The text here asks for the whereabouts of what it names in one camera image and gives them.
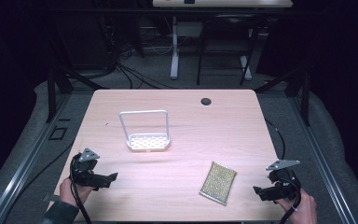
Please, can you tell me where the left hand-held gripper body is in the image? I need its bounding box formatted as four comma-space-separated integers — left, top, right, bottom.
70, 147, 106, 189

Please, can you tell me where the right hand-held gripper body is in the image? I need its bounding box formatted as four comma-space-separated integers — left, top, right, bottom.
265, 159, 302, 201

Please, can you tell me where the green yellow scouring sponge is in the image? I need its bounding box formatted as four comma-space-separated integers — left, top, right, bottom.
199, 161, 238, 206

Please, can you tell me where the white sponge holder rack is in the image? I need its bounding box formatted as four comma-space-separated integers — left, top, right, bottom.
118, 109, 172, 153

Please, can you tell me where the person's left hand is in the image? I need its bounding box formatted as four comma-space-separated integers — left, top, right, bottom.
59, 177, 95, 208

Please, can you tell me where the person's right hand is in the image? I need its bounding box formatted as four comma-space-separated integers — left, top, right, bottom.
275, 188, 319, 224

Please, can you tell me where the black metal stand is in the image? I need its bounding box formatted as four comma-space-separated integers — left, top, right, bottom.
45, 18, 110, 123
255, 62, 312, 127

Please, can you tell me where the black chair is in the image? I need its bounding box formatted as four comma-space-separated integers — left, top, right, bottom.
196, 12, 264, 87

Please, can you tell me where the white-legged background table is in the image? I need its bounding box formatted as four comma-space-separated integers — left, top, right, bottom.
151, 0, 294, 81

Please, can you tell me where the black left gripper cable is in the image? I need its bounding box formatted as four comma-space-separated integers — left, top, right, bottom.
69, 153, 93, 224

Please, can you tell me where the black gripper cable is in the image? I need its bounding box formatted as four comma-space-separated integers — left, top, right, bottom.
279, 174, 303, 224
69, 153, 93, 224

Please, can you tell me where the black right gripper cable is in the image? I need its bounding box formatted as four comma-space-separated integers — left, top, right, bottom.
279, 174, 303, 224

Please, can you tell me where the aluminium floor rail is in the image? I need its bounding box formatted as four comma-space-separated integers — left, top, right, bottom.
290, 94, 358, 224
0, 92, 73, 224

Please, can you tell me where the black cable beside table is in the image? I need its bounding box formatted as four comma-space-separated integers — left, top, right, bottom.
264, 119, 286, 161

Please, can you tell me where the bundle of black floor cables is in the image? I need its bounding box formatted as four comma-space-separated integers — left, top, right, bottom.
97, 15, 178, 91

